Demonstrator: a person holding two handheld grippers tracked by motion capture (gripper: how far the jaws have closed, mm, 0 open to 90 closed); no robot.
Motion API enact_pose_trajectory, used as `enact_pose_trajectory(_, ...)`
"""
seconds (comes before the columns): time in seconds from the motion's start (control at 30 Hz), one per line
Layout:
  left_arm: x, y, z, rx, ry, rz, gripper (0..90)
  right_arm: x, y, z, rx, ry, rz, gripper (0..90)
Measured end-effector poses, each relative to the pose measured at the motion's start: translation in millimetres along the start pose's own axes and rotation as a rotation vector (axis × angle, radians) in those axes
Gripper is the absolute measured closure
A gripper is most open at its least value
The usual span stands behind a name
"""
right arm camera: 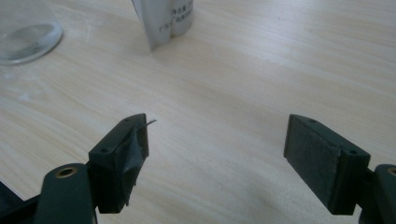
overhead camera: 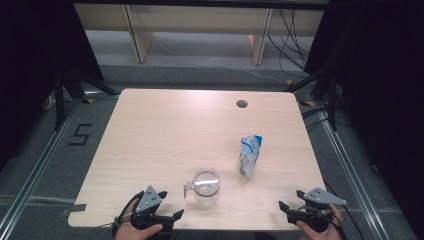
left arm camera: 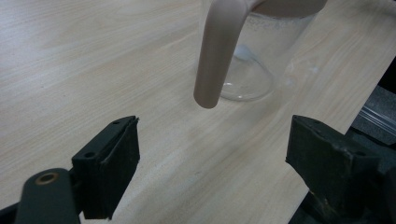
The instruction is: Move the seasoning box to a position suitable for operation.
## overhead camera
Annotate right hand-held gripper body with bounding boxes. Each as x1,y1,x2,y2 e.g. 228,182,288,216
287,187,348,233

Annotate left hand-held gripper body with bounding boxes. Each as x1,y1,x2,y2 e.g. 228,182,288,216
130,185,175,233

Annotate blue white milk carton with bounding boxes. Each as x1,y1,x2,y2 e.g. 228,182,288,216
238,134,264,179

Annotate person's left hand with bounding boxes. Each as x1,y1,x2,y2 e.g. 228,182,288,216
114,199,164,240

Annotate person's right hand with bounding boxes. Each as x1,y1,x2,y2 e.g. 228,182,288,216
295,204,345,240

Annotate grey tape strip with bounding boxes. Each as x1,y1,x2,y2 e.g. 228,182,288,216
61,203,87,218

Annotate black metal stand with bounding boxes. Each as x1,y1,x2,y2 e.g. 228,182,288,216
53,66,121,131
283,63,339,132

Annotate dark curtain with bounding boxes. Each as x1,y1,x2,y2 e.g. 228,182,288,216
304,0,424,236
0,0,104,169

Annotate pale wooden shelf unit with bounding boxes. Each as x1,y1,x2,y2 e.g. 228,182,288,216
73,3,326,66

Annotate black wrist strap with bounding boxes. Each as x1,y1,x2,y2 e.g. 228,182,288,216
112,191,145,234
318,206,348,240

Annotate metal floor rail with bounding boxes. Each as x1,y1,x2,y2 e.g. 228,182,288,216
316,103,391,240
0,96,84,236

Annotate long black cable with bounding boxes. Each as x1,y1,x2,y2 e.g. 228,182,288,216
323,181,366,240

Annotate black floor cables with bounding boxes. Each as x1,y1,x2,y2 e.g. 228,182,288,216
301,105,351,133

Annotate bundle of black cables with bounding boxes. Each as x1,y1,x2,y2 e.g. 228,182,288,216
266,8,321,79

